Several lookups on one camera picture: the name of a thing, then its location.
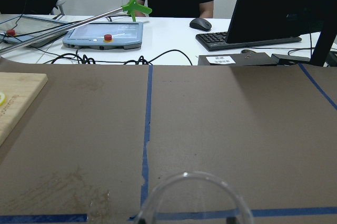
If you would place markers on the brown paper table mat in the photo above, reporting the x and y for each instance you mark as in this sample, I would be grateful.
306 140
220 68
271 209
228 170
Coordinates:
98 138

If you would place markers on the bamboo cutting board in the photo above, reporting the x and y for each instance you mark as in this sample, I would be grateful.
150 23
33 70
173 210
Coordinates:
20 89

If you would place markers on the black keyboard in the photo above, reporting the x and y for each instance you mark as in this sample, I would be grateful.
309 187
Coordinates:
217 41

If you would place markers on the black computer mouse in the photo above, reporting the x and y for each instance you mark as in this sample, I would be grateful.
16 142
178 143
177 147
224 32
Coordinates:
200 24

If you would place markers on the clear glass cup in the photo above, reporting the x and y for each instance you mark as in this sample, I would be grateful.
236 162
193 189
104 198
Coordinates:
194 197

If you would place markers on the grey teach pendant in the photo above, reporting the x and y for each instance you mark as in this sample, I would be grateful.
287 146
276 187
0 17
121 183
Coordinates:
105 36
17 28

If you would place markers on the black box with label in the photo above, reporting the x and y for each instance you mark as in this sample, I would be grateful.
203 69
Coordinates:
241 59

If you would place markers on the green handled reacher grabber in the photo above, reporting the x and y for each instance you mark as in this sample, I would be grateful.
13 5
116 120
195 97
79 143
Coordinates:
129 7

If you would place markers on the lemon slice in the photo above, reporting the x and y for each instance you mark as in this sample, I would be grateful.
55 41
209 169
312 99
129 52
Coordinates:
2 98

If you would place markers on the black computer monitor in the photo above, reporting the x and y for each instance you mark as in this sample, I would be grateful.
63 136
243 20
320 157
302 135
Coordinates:
262 20

